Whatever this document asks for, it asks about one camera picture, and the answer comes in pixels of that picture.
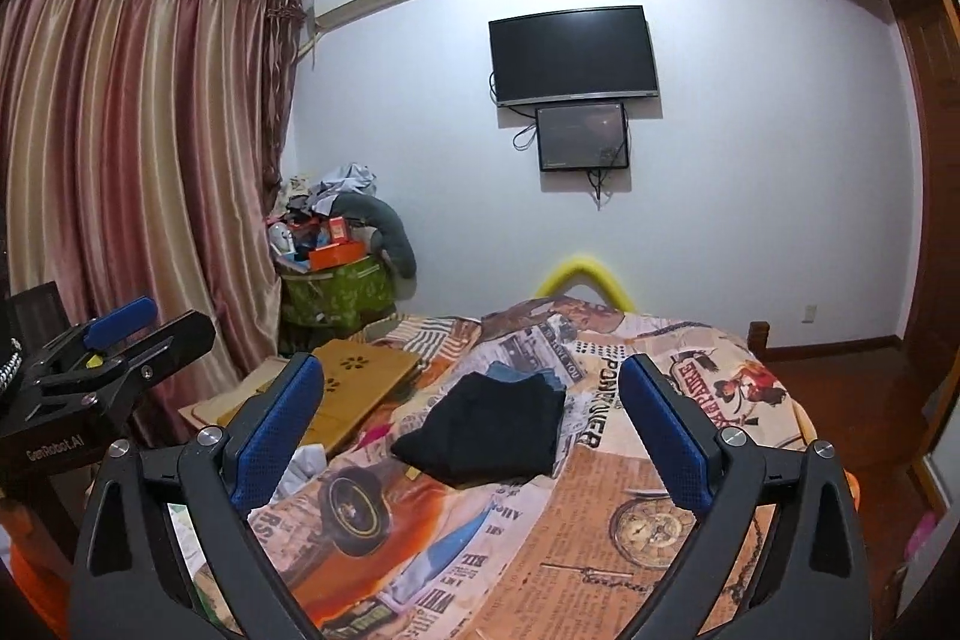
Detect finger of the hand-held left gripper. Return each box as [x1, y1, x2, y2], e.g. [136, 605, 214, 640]
[41, 310, 217, 401]
[19, 299, 158, 380]

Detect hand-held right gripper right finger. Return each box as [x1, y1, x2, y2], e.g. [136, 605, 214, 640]
[619, 353, 871, 640]

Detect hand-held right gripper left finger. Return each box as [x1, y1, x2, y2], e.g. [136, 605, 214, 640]
[71, 351, 327, 640]

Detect black pants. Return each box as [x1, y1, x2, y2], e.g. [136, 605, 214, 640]
[390, 372, 567, 489]

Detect white crumpled cloth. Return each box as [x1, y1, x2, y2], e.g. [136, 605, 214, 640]
[281, 445, 329, 500]

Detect tan wooden lap board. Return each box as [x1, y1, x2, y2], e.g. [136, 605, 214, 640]
[217, 340, 421, 453]

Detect printed bedsheet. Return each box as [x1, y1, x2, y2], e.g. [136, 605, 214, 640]
[169, 295, 860, 640]

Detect orange plastic stool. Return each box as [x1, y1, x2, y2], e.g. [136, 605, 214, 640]
[0, 531, 80, 615]

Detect green storage box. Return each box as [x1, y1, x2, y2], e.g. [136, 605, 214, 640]
[279, 254, 397, 337]

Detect striped satin curtain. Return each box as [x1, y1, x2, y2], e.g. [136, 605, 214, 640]
[0, 0, 301, 453]

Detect blue jeans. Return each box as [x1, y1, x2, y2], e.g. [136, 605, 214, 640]
[484, 364, 567, 393]

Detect orange box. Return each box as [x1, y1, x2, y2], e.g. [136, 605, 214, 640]
[307, 241, 368, 272]

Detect yellow foam tube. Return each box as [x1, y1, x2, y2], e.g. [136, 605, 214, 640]
[535, 254, 637, 311]

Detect grey plush pillow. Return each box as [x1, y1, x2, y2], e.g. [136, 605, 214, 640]
[330, 192, 418, 280]

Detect pile of clothes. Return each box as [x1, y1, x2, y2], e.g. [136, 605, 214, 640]
[281, 162, 380, 214]

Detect small black monitor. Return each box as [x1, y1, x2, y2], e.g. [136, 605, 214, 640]
[535, 101, 629, 172]

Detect brown wooden door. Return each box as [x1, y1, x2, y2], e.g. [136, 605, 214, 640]
[889, 0, 960, 386]

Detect black wall television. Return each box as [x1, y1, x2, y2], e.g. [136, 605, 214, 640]
[488, 5, 661, 109]

